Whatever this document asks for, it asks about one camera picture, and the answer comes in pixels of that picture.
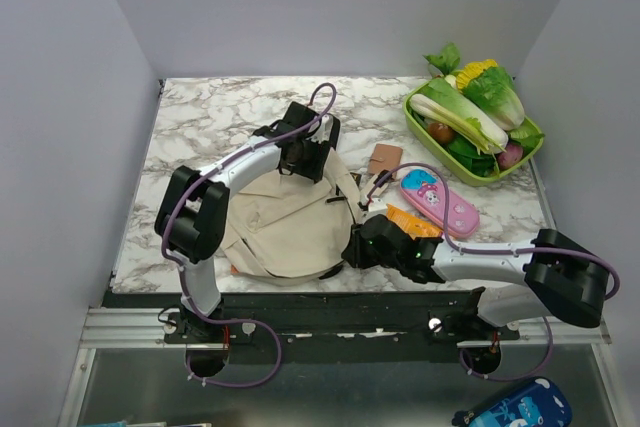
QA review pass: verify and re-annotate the green plastic vegetable tray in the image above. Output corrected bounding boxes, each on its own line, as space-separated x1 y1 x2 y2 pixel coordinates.
403 82 544 187

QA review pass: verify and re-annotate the green lettuce head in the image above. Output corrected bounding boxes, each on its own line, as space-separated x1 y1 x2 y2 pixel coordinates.
462 65 525 131

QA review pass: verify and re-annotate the napa cabbage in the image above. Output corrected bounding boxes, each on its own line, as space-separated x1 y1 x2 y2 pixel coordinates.
408 77 508 154

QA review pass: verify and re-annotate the pink blue pencil case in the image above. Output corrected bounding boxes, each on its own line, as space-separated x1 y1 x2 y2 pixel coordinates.
400 169 480 239

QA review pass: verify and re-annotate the cream canvas backpack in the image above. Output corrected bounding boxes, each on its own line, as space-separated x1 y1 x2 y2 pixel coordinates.
220 149 362 286

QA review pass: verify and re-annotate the purple onion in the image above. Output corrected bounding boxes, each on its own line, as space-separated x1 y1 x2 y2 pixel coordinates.
496 142 524 171

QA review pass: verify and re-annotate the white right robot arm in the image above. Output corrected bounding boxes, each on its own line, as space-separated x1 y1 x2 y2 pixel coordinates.
342 215 619 339

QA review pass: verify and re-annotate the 169-Storey Treehouse book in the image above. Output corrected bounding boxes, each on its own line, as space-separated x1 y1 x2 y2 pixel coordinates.
350 172 362 186

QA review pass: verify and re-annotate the brown mushroom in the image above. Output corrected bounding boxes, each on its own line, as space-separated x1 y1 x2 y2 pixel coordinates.
427 122 456 146

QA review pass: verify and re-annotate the yellow orange paperback book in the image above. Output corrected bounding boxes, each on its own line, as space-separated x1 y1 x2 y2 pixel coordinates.
386 204 442 239

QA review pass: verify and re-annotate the yellow corn cob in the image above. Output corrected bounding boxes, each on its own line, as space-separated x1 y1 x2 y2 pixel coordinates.
453 59 499 91

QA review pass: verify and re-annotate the green leaf sprig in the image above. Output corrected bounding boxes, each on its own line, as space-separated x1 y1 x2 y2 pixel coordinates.
424 42 461 76

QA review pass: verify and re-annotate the tan leather card wallet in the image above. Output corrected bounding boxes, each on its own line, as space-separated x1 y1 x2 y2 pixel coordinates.
367 143 403 175

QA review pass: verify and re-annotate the aluminium frame rail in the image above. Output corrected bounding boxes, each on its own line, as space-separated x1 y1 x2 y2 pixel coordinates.
80 308 612 350

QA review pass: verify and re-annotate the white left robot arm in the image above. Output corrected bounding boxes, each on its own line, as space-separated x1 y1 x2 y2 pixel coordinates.
154 102 341 342

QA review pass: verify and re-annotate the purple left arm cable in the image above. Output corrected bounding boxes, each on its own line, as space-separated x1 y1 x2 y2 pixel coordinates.
160 83 337 389

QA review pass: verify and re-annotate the blue shark pencil case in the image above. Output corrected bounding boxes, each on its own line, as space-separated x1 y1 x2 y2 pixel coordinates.
451 376 573 427

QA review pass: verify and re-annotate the dark green leafy vegetable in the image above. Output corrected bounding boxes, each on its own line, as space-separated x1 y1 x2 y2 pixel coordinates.
445 136 499 177

